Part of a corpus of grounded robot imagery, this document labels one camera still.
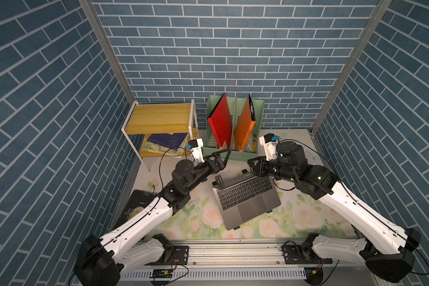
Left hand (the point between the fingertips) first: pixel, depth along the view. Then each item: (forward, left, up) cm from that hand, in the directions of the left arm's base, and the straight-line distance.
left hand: (231, 154), depth 67 cm
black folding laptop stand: (-1, +4, -22) cm, 22 cm away
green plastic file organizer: (+46, -5, -11) cm, 48 cm away
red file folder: (+27, +4, -7) cm, 28 cm away
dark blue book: (+21, +29, -16) cm, 39 cm away
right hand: (-2, -7, -1) cm, 7 cm away
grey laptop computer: (-6, -8, -27) cm, 28 cm away
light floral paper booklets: (+17, +37, -17) cm, 44 cm away
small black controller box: (-34, +27, -37) cm, 57 cm away
